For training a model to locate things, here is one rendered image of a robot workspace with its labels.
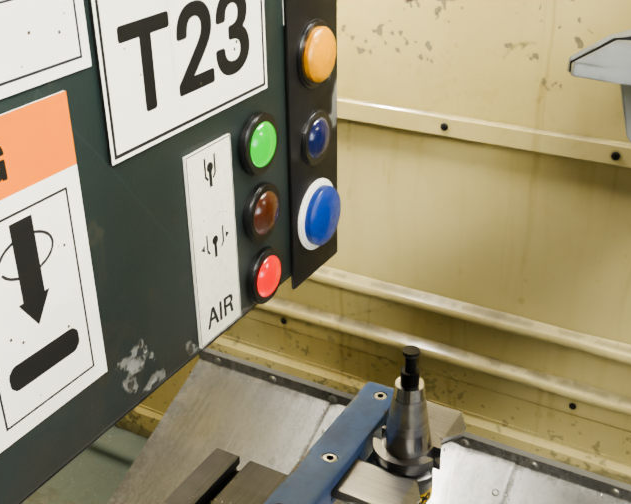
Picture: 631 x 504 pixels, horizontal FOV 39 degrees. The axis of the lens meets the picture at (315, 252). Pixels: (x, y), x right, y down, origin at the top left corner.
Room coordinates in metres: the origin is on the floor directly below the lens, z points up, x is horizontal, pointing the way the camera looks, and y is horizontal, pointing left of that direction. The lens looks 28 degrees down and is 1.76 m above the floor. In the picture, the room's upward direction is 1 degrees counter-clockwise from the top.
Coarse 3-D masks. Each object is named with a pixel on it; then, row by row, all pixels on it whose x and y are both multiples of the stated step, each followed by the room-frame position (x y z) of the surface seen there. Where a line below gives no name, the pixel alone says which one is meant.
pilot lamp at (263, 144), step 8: (264, 128) 0.35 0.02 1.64; (272, 128) 0.36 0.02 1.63; (256, 136) 0.35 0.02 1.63; (264, 136) 0.35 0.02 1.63; (272, 136) 0.36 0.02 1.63; (256, 144) 0.35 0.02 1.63; (264, 144) 0.35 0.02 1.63; (272, 144) 0.36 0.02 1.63; (256, 152) 0.35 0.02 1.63; (264, 152) 0.35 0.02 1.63; (272, 152) 0.36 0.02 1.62; (256, 160) 0.35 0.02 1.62; (264, 160) 0.35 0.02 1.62
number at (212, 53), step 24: (168, 0) 0.31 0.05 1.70; (192, 0) 0.32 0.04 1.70; (216, 0) 0.34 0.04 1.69; (240, 0) 0.35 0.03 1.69; (192, 24) 0.32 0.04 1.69; (216, 24) 0.34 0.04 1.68; (240, 24) 0.35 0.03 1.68; (192, 48) 0.32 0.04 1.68; (216, 48) 0.33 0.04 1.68; (240, 48) 0.35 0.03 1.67; (192, 72) 0.32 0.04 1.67; (216, 72) 0.33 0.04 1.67; (240, 72) 0.35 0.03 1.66; (192, 96) 0.32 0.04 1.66
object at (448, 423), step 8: (432, 408) 0.71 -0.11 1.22; (440, 408) 0.71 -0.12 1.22; (448, 408) 0.71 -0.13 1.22; (432, 416) 0.69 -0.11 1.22; (440, 416) 0.69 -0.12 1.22; (448, 416) 0.69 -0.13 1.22; (456, 416) 0.69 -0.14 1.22; (432, 424) 0.68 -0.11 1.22; (440, 424) 0.68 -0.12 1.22; (448, 424) 0.68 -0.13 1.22; (456, 424) 0.68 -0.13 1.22; (464, 424) 0.68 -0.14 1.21; (440, 432) 0.67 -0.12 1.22; (448, 432) 0.67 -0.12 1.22; (456, 432) 0.67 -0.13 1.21; (448, 440) 0.66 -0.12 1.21
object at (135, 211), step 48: (96, 96) 0.28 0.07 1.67; (96, 144) 0.28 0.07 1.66; (192, 144) 0.32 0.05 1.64; (96, 192) 0.27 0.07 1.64; (144, 192) 0.29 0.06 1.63; (240, 192) 0.35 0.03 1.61; (288, 192) 0.38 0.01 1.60; (96, 240) 0.27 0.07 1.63; (144, 240) 0.29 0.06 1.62; (240, 240) 0.34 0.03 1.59; (288, 240) 0.38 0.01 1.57; (96, 288) 0.27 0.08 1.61; (144, 288) 0.29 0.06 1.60; (192, 288) 0.31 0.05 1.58; (240, 288) 0.34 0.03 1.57; (144, 336) 0.29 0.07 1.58; (192, 336) 0.31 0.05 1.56; (96, 384) 0.26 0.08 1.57; (144, 384) 0.28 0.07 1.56; (48, 432) 0.24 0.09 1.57; (96, 432) 0.26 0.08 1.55; (0, 480) 0.22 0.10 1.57; (48, 480) 0.24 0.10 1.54
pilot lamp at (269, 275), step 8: (272, 256) 0.36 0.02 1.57; (264, 264) 0.35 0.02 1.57; (272, 264) 0.35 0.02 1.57; (280, 264) 0.36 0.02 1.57; (264, 272) 0.35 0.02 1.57; (272, 272) 0.35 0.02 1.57; (280, 272) 0.36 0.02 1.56; (264, 280) 0.35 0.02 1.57; (272, 280) 0.35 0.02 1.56; (264, 288) 0.35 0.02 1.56; (272, 288) 0.35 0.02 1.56; (264, 296) 0.35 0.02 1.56
